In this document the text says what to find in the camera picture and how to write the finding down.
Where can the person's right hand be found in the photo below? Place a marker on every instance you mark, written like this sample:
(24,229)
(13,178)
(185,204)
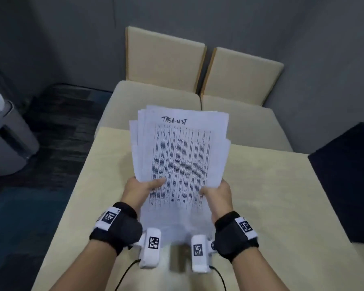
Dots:
(221,200)

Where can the person's left hand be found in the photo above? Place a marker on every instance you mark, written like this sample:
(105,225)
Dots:
(135,192)

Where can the person's left thumb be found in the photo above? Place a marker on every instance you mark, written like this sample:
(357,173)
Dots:
(156,183)

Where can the person's right thumb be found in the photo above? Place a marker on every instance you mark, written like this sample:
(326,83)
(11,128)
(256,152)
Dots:
(208,190)

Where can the sheaf of printed white papers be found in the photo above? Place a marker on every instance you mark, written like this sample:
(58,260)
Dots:
(182,154)

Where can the person's left forearm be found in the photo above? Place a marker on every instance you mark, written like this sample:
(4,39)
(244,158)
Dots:
(88,266)

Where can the person's right forearm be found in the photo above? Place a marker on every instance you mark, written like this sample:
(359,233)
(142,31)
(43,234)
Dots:
(251,274)

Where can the beige cushioned chair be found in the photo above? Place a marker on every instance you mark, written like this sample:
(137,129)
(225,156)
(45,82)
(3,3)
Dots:
(157,63)
(239,78)

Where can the dark blue box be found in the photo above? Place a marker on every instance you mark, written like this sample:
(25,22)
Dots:
(345,184)

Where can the white and grey appliance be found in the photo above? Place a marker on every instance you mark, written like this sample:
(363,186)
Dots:
(9,139)

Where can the white wrist camera with marker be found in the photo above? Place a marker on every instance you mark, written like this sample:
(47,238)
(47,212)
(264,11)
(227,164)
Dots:
(150,254)
(200,259)

